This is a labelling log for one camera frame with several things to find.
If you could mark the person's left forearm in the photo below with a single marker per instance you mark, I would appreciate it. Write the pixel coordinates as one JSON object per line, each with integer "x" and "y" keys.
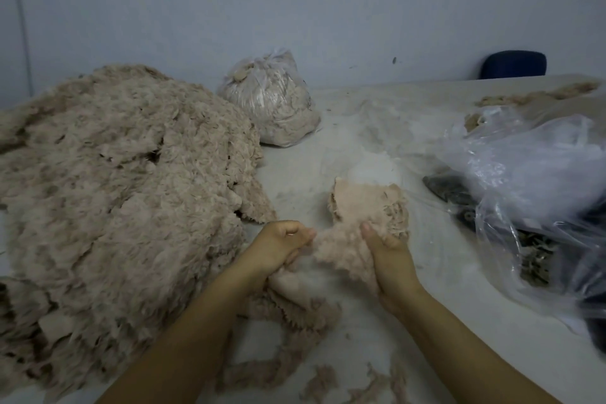
{"x": 180, "y": 347}

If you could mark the beige fabric piece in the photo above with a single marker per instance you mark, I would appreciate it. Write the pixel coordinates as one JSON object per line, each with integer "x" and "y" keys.
{"x": 341, "y": 249}

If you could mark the beige fur pile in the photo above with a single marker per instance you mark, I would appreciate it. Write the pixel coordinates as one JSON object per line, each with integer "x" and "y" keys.
{"x": 530, "y": 98}

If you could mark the person's right forearm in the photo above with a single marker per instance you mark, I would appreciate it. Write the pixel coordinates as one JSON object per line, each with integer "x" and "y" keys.
{"x": 473, "y": 356}

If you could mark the stack of sorted beige pieces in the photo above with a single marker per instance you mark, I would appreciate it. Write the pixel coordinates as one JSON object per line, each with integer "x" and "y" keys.
{"x": 374, "y": 200}

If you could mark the large clear plastic bag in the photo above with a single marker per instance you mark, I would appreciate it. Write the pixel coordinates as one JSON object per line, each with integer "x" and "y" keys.
{"x": 540, "y": 172}

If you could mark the person's right hand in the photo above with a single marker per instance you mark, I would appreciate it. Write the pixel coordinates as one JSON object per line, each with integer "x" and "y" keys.
{"x": 393, "y": 268}

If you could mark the large pile beige fabric scraps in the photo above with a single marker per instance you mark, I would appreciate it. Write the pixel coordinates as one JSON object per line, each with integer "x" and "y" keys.
{"x": 114, "y": 200}

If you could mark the clear bag of beige scraps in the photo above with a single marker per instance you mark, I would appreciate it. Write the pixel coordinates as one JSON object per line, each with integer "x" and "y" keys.
{"x": 273, "y": 96}

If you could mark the person's left hand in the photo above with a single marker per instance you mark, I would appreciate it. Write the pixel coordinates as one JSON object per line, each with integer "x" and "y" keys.
{"x": 273, "y": 249}

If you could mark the beige scrap strips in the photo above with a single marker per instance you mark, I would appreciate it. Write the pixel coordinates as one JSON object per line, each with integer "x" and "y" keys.
{"x": 289, "y": 323}

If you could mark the blue chair back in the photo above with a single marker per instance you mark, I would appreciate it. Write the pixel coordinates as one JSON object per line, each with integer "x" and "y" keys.
{"x": 513, "y": 65}

